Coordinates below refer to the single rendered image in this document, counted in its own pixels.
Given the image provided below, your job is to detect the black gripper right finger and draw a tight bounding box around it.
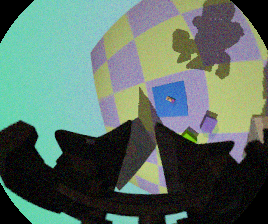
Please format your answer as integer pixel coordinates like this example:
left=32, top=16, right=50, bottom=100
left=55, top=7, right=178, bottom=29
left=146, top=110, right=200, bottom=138
left=155, top=121, right=235, bottom=193

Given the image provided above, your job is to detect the blue flat square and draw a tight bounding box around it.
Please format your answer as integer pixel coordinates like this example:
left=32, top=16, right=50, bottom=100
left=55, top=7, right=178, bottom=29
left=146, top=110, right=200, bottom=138
left=153, top=81, right=189, bottom=117

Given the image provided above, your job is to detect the green block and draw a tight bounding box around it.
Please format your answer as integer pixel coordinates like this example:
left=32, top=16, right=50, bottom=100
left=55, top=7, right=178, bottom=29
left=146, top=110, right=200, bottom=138
left=181, top=129, right=198, bottom=143

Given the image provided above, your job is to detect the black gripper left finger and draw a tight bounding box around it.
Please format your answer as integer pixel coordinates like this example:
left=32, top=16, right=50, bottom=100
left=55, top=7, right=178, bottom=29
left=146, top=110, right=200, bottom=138
left=54, top=120, right=133, bottom=190

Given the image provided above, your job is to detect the purple rectangular block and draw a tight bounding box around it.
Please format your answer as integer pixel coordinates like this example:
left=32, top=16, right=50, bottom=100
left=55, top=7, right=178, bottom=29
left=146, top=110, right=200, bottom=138
left=201, top=115, right=218, bottom=133

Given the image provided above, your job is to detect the grey panel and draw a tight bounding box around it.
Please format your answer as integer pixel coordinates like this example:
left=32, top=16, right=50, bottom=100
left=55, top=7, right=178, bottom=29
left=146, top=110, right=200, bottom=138
left=115, top=117, right=155, bottom=190

